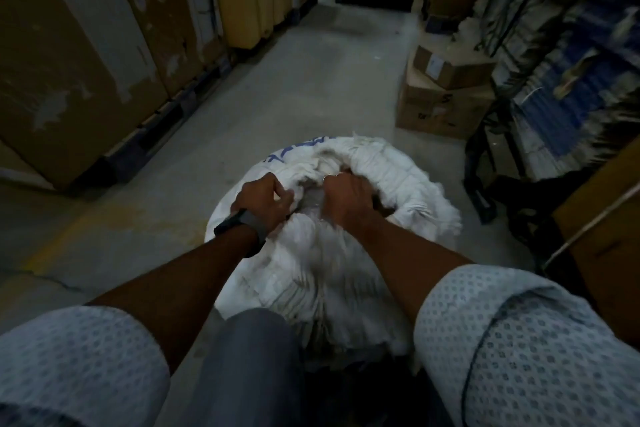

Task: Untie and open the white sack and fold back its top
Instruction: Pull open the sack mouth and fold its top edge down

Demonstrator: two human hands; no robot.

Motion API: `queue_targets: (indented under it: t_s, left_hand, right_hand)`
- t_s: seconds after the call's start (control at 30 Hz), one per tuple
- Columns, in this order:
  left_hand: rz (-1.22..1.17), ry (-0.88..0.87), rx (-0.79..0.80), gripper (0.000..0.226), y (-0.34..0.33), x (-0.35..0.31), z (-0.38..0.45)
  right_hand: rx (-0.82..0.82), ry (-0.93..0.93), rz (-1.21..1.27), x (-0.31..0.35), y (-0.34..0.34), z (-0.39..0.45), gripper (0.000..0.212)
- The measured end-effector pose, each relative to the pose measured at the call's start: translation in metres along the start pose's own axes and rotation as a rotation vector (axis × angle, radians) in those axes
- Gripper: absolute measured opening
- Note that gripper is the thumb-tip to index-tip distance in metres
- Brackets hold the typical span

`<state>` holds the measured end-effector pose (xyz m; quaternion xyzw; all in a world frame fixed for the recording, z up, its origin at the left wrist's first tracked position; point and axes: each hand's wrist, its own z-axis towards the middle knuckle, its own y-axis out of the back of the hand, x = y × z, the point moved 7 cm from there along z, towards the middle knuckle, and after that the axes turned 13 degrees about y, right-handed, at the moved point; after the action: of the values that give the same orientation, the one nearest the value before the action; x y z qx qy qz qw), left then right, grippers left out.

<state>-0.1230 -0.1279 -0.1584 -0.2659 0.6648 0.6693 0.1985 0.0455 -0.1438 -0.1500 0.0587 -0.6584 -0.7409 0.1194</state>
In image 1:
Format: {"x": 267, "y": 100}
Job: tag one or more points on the person's right hand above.
{"x": 350, "y": 204}

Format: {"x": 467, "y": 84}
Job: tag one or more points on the person's left hand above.
{"x": 255, "y": 209}

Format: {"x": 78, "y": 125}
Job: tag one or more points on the person's left fingers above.
{"x": 281, "y": 196}

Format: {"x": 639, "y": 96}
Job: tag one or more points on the person's right fingers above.
{"x": 345, "y": 177}

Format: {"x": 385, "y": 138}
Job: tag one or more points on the white woven sack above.
{"x": 320, "y": 271}

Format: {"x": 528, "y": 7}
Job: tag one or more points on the person's left forearm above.
{"x": 185, "y": 281}

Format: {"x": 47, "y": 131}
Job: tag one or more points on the person's right forearm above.
{"x": 405, "y": 261}

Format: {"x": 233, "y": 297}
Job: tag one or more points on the black wrist watch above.
{"x": 242, "y": 231}

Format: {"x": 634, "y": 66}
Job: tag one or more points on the wide brown cardboard box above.
{"x": 435, "y": 109}

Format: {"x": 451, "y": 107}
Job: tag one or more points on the dark blue pallet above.
{"x": 165, "y": 116}

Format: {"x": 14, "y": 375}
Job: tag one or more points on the black metal rack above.
{"x": 492, "y": 176}

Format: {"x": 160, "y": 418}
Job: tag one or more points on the small labelled cardboard box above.
{"x": 450, "y": 69}

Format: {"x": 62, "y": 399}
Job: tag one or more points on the grey trousers leg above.
{"x": 250, "y": 366}

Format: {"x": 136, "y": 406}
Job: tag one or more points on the tall cardboard box with round marks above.
{"x": 160, "y": 6}

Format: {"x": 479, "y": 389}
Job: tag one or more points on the light patterned shirt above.
{"x": 525, "y": 341}

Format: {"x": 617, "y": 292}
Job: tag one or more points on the huge torn cardboard box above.
{"x": 60, "y": 71}

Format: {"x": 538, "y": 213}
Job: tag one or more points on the stacks of blue white packets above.
{"x": 575, "y": 56}

